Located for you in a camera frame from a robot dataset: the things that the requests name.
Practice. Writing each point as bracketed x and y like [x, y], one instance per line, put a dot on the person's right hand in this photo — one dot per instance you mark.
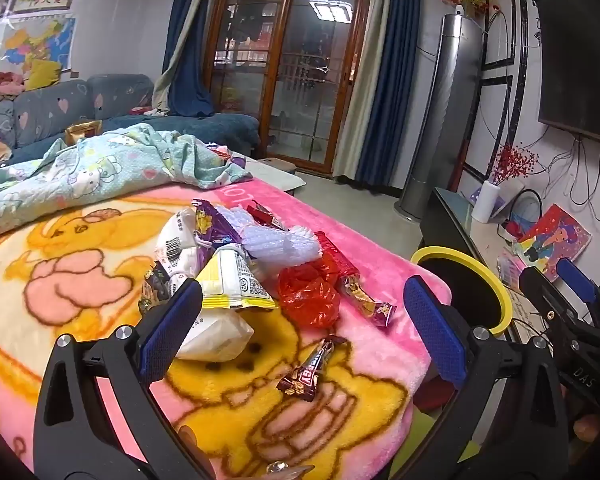
[587, 429]

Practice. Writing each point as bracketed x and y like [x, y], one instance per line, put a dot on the colourful wall map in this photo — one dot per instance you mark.
[35, 42]

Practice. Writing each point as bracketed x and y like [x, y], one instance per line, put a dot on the person's left hand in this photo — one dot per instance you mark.
[192, 447]

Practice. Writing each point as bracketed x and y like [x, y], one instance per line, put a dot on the brown chocolate bar wrapper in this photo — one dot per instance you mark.
[310, 372]

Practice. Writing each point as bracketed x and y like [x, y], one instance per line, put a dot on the purple cloth bag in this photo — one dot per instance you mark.
[241, 164]

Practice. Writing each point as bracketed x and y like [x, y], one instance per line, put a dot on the black bin with yellow rim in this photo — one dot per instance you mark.
[460, 285]

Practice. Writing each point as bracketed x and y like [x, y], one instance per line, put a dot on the white coffee table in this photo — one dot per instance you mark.
[277, 175]

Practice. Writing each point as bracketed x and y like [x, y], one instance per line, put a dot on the white plastic bag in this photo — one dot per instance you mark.
[215, 335]

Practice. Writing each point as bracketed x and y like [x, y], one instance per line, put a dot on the colourful paint palette box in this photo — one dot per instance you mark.
[509, 267]

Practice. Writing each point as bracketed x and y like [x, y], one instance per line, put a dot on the yellow white snack packet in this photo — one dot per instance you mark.
[230, 282]

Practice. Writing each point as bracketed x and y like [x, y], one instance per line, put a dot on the colourful figure painting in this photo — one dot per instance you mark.
[555, 240]

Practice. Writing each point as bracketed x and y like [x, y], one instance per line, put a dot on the black wall television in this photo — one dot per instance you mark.
[580, 60]

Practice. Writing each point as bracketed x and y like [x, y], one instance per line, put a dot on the yellow pillow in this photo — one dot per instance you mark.
[42, 74]

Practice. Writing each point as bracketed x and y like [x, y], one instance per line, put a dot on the beige curtain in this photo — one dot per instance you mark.
[360, 110]
[172, 45]

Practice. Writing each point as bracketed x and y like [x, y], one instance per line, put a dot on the gold red gift box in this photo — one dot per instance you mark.
[82, 132]

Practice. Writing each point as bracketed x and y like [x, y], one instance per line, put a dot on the white cylinder vase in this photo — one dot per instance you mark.
[486, 202]

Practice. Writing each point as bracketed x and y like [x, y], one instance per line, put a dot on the dark brown snack wrapper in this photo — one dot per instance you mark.
[155, 290]

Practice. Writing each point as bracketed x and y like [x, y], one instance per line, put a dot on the red berry branches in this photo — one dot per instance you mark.
[515, 162]

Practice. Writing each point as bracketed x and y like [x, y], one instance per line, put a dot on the pink clothes pile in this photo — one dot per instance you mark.
[0, 85]

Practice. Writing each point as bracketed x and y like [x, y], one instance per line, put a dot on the wooden framed glass door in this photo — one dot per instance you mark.
[285, 75]

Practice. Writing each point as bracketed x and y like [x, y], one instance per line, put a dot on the beige low stool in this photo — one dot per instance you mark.
[276, 164]

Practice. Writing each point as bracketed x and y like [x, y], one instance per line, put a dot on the silver tower air conditioner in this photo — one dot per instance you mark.
[440, 110]

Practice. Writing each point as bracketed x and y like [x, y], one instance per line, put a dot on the gold purple candy wrapper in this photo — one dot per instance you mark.
[367, 302]

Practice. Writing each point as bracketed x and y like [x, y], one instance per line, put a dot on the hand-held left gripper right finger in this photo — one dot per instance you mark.
[435, 330]

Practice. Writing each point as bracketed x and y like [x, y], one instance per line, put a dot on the white foam net sleeve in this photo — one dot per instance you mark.
[280, 245]

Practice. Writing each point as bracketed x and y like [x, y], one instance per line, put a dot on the red plastic bag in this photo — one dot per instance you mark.
[307, 297]

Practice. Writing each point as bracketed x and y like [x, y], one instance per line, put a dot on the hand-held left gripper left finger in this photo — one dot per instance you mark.
[172, 325]

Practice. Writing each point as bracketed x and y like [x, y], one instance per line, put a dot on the purple snack wrapper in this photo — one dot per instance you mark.
[207, 220]

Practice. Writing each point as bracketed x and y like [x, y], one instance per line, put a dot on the light blue cartoon quilt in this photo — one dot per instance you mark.
[95, 170]

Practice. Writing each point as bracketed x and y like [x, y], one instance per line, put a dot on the dark blue curtain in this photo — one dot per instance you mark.
[185, 60]
[387, 85]

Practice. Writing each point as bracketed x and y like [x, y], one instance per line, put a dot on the pink cartoon printed blanket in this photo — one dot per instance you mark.
[70, 280]

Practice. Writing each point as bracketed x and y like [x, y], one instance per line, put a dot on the white security camera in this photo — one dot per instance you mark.
[460, 9]

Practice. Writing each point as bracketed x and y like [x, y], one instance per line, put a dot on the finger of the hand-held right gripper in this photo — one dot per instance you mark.
[545, 295]
[576, 275]

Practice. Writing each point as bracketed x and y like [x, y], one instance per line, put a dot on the small red candy wrapper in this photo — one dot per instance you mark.
[262, 215]

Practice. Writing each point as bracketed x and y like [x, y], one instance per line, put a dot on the white barcode plastic packet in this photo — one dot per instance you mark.
[177, 242]

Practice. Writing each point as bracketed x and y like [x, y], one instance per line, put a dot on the blue heart print sofa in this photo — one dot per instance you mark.
[50, 110]

